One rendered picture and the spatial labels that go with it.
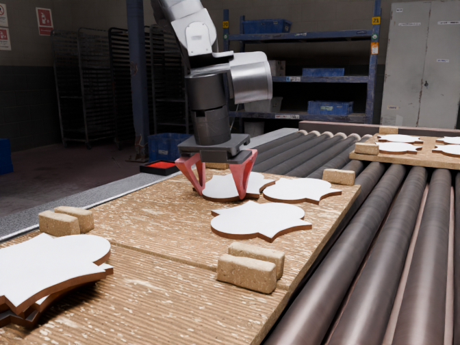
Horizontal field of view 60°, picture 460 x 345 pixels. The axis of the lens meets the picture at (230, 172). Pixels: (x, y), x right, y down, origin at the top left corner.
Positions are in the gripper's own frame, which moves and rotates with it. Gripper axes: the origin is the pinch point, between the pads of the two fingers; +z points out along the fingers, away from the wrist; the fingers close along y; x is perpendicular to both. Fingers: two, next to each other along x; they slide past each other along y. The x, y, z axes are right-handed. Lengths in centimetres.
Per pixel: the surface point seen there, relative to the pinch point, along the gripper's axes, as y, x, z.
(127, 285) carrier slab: -4.7, 28.9, -3.8
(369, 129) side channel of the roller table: -11, -95, 19
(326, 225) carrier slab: -18.7, 4.8, 1.4
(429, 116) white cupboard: -29, -435, 110
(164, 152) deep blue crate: 262, -321, 119
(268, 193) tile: -7.1, -3.2, 1.3
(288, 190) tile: -9.6, -6.2, 2.0
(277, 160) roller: 5.1, -40.1, 10.2
